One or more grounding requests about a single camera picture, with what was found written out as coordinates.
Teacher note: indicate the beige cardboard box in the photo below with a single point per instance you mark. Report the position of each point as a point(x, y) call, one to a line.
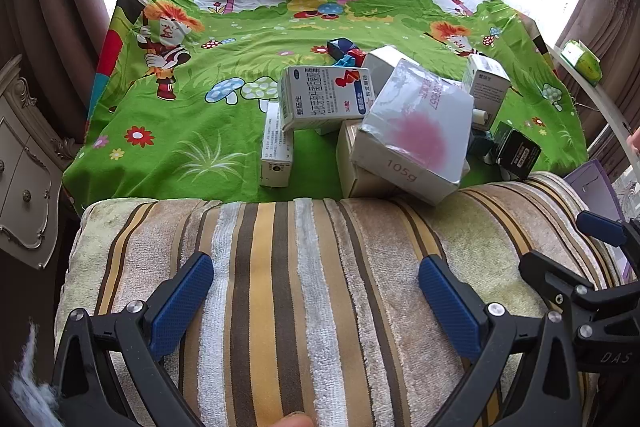
point(352, 167)

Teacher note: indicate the large grey pink box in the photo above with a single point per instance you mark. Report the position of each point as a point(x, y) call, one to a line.
point(415, 132)

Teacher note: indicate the cream carved dresser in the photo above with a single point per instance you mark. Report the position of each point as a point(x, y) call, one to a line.
point(25, 167)

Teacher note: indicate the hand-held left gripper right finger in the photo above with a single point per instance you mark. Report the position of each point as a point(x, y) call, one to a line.
point(447, 307)

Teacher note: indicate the green tissue pack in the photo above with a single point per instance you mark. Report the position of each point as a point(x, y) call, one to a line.
point(582, 62)

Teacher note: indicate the narrow white box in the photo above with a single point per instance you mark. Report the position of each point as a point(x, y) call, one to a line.
point(275, 157)

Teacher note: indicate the striped beige cushion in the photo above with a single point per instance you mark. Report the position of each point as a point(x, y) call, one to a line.
point(310, 287)

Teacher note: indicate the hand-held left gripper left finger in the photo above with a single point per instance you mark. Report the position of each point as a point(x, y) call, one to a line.
point(182, 302)

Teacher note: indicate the purple cardboard box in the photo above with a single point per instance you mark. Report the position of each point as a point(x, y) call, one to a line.
point(590, 192)

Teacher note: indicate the white plastic device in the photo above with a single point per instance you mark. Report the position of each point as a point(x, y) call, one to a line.
point(480, 119)

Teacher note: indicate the white curved shelf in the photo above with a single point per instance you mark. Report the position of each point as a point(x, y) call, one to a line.
point(600, 102)

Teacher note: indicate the green cartoon printed cloth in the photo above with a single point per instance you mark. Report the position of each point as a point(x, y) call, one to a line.
point(200, 117)

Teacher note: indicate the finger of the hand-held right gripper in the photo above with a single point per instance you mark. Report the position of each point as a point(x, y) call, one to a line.
point(600, 228)
point(540, 272)

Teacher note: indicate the colourful toy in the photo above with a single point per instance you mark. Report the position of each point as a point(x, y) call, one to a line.
point(347, 52)

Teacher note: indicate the white box black print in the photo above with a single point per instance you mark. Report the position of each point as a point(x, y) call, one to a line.
point(487, 82)

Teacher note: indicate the plain white box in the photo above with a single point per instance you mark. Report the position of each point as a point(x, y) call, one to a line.
point(382, 64)

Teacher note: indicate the white blue red medicine box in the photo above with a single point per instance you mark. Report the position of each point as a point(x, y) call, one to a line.
point(320, 99)

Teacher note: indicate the person's left hand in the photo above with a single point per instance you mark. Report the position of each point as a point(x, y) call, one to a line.
point(295, 421)

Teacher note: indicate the white fluffy cloth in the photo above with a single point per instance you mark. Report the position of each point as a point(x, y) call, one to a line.
point(32, 387)

